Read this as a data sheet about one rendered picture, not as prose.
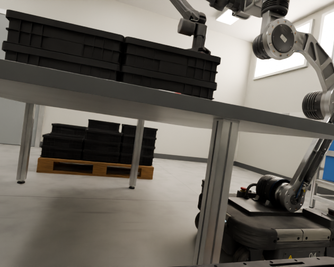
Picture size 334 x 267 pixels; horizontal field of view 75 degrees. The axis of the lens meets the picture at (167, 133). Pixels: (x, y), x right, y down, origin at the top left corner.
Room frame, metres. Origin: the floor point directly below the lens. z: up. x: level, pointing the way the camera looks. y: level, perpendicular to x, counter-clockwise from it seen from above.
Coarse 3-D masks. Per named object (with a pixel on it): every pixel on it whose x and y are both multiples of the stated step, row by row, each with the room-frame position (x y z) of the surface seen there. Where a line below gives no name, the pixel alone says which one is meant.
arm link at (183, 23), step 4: (200, 12) 0.98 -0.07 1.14; (200, 16) 0.96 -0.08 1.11; (204, 16) 0.96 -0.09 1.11; (180, 20) 0.94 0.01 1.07; (184, 20) 0.92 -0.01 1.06; (188, 20) 0.96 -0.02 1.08; (192, 20) 0.96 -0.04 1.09; (196, 20) 0.96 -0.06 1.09; (200, 20) 0.96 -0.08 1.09; (204, 20) 0.96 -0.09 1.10; (180, 24) 0.93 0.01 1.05; (184, 24) 0.91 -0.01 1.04; (188, 24) 0.92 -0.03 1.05; (192, 24) 0.92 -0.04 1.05; (180, 28) 0.92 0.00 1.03; (184, 28) 0.92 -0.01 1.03; (188, 28) 0.92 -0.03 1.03; (192, 28) 0.92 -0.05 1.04; (180, 32) 0.93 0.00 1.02; (184, 32) 0.93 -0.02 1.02; (188, 32) 0.93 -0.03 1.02; (192, 32) 0.93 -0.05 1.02
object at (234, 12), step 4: (232, 0) 1.35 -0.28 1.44; (236, 0) 1.35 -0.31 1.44; (240, 0) 1.36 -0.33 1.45; (228, 4) 1.36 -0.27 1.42; (232, 4) 1.37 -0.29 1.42; (236, 4) 1.36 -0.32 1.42; (240, 4) 1.36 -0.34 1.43; (228, 8) 1.42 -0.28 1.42; (232, 8) 1.39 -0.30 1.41; (236, 8) 1.38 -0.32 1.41; (240, 8) 1.36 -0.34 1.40; (232, 12) 1.43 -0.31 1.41; (236, 12) 1.38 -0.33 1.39
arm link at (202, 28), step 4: (196, 24) 0.95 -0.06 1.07; (200, 24) 0.94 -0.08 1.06; (204, 24) 0.94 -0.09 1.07; (196, 28) 0.94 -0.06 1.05; (200, 28) 0.93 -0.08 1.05; (204, 28) 0.94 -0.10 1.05; (196, 32) 0.94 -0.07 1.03; (200, 32) 0.93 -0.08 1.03; (204, 32) 0.94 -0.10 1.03; (196, 36) 0.95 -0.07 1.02; (204, 36) 0.94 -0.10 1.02
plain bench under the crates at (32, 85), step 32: (0, 64) 0.44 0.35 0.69; (0, 96) 1.31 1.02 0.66; (32, 96) 0.88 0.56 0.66; (64, 96) 0.66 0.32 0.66; (96, 96) 0.53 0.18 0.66; (128, 96) 0.52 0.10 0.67; (160, 96) 0.55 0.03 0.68; (192, 96) 0.58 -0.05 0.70; (32, 128) 1.81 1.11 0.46; (224, 128) 0.67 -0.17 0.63; (256, 128) 0.93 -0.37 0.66; (288, 128) 0.69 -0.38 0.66; (320, 128) 0.72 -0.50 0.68; (224, 160) 0.67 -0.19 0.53; (224, 192) 0.68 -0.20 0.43
